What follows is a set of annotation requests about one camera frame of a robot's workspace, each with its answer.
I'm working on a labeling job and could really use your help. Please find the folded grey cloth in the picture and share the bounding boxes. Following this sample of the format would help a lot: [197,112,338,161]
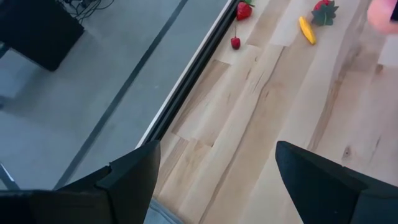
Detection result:
[143,198,185,224]

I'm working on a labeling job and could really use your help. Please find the small yellow toy banana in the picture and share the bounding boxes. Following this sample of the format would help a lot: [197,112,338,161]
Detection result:
[298,16,318,45]

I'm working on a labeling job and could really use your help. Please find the black equipment case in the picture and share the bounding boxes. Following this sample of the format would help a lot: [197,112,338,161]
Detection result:
[0,0,85,72]

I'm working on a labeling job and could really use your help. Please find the black floor cables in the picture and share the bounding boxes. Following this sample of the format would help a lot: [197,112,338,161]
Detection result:
[57,0,115,24]

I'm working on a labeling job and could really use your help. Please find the red toy strawberry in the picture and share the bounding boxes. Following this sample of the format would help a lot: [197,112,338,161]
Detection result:
[235,0,256,21]

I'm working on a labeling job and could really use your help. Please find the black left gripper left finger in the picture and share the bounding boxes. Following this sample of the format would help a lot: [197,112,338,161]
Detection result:
[0,139,162,224]

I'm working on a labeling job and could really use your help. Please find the small red toy cherry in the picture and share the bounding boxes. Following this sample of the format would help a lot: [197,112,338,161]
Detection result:
[230,25,242,50]

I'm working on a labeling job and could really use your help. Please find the strawberry with dark leaf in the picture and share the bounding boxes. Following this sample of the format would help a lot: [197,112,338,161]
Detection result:
[310,0,340,27]

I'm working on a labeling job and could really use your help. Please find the pink orange toy peach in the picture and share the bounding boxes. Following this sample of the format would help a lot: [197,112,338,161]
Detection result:
[366,0,398,34]

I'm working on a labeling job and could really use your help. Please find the black aluminium table frame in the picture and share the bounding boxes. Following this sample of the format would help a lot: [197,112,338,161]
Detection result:
[135,0,242,150]

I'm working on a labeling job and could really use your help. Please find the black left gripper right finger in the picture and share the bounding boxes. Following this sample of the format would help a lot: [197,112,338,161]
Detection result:
[275,140,398,224]

